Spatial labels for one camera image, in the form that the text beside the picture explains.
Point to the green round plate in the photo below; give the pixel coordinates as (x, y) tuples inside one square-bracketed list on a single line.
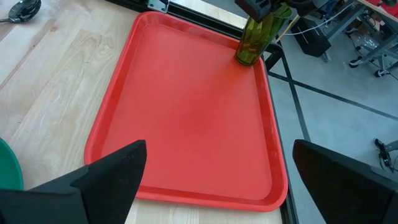
[(9, 168)]

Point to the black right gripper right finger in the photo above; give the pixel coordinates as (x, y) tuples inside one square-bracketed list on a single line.
[(342, 193)]

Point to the silver mounting bracket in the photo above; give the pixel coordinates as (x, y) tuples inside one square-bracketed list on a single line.
[(158, 5)]

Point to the green translucent plastic cup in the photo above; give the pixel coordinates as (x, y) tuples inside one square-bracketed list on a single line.
[(255, 40)]

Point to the red plastic tray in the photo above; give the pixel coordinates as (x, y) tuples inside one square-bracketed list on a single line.
[(192, 118)]

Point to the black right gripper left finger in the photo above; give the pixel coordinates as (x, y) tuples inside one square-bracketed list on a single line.
[(93, 193)]

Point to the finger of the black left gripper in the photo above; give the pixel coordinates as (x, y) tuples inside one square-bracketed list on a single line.
[(304, 6), (255, 7)]

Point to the black box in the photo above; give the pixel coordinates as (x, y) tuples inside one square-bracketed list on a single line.
[(311, 39)]

